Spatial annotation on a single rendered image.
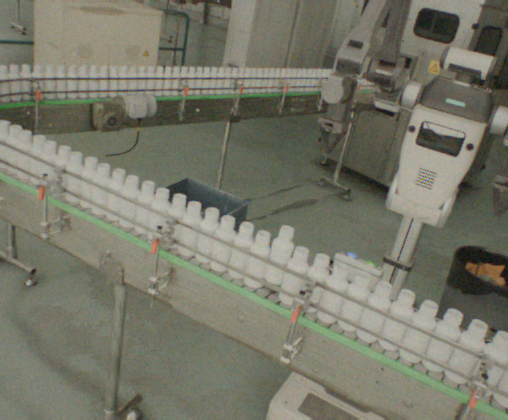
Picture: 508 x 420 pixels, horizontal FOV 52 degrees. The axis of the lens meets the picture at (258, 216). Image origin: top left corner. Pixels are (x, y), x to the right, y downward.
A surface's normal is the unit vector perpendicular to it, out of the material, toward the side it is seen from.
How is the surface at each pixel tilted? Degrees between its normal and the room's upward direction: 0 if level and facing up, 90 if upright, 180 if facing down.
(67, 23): 90
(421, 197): 90
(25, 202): 90
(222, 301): 90
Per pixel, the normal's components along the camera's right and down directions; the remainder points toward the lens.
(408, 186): -0.47, 0.31
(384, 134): -0.71, 0.18
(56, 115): 0.68, 0.44
